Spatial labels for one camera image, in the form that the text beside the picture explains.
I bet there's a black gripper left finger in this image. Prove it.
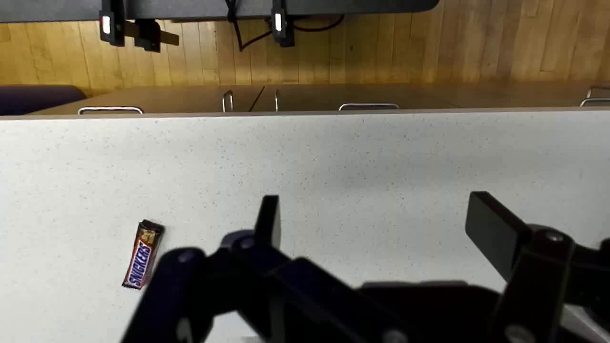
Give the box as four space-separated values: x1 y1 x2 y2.
119 194 407 343

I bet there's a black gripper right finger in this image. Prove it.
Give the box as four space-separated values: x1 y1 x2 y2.
464 188 610 343

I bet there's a brown candy bar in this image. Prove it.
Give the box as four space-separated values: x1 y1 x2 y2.
119 216 165 291

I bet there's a wooden lower cabinet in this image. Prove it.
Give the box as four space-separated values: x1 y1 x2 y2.
33 79 610 117

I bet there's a black table leg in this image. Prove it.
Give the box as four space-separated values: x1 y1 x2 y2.
270 0 296 49
96 0 127 47

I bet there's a black floor cable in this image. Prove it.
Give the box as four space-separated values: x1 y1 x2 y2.
222 0 348 53

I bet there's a black foot bracket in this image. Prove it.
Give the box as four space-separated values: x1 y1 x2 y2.
123 16 180 54

